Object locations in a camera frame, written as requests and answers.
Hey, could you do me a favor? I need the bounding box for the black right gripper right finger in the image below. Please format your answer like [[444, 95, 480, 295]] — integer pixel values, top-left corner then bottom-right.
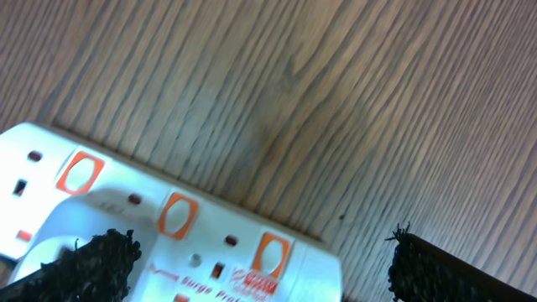
[[388, 226, 536, 302]]

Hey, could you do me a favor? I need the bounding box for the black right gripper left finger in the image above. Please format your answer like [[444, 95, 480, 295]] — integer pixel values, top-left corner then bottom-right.
[[1, 229, 142, 302]]

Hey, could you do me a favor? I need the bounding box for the white charger adapter plug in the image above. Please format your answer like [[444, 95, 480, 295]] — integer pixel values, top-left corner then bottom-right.
[[8, 190, 157, 297]]

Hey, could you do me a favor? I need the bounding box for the white power strip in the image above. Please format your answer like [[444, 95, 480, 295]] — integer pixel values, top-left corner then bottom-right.
[[1, 122, 342, 301]]

